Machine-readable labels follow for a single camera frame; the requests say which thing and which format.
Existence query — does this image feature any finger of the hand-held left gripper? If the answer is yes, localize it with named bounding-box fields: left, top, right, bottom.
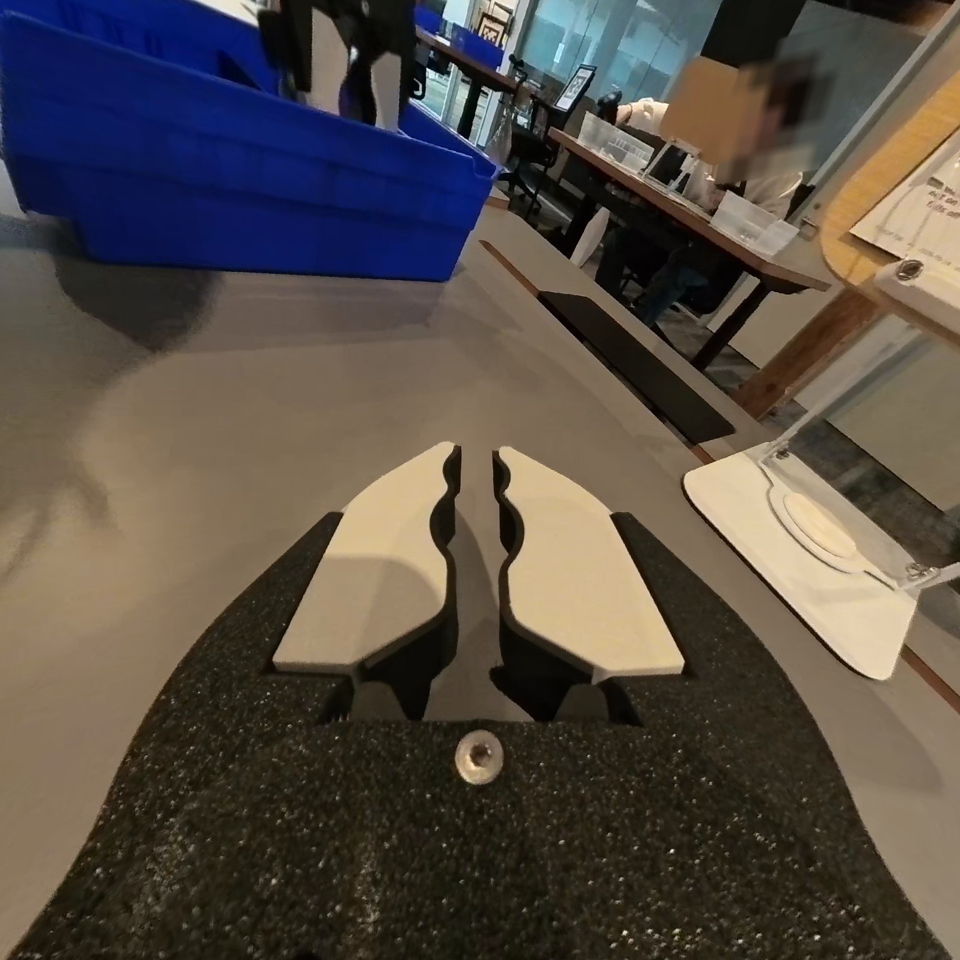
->
left=306, top=6, right=355, bottom=111
left=369, top=51, right=415, bottom=130

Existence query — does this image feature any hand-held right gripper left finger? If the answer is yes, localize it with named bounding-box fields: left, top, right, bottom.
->
left=271, top=441, right=462, bottom=672

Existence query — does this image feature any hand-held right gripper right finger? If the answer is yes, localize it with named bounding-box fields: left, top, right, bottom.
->
left=491, top=446, right=687, bottom=682

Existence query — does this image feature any large blue plastic bin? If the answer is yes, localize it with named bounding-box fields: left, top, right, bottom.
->
left=0, top=0, right=501, bottom=284

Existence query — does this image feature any long wooden workbench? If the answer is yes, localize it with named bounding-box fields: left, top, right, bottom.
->
left=416, top=26, right=526, bottom=140

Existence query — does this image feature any black office chair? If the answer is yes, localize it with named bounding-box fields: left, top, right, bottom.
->
left=498, top=90, right=560, bottom=219

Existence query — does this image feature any white-based sign stand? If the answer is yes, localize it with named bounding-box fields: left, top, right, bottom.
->
left=682, top=0, right=960, bottom=682

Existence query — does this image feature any clear plastic container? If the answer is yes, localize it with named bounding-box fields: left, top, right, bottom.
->
left=708, top=191, right=800, bottom=256
left=577, top=112, right=654, bottom=162

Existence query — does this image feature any printed instruction sheet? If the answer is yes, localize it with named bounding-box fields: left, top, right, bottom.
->
left=847, top=150, right=960, bottom=290

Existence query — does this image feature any black desk cable cover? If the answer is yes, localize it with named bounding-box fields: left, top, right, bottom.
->
left=538, top=291, right=736, bottom=444

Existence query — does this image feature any brown wooden post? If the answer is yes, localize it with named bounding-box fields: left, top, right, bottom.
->
left=731, top=285, right=880, bottom=421

